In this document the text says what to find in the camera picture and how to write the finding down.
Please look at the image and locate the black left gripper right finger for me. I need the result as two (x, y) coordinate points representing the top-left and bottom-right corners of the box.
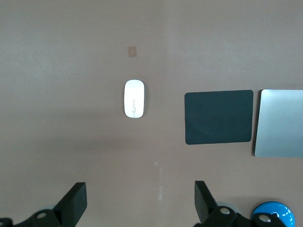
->
(194, 180), (285, 227)

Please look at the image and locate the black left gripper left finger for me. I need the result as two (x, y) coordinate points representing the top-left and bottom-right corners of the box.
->
(0, 182), (88, 227)

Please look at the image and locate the white computer mouse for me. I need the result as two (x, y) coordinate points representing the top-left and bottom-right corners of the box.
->
(124, 79), (145, 119)

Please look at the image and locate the black mouse pad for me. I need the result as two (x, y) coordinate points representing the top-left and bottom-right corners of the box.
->
(184, 89), (254, 145)

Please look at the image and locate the blue desk lamp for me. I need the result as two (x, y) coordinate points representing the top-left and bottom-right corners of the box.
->
(250, 200), (296, 227)

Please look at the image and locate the silver laptop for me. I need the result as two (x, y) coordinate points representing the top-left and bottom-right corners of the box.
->
(254, 89), (303, 158)

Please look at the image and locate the brown tape patch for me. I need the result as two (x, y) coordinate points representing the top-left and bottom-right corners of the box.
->
(127, 45), (138, 58)

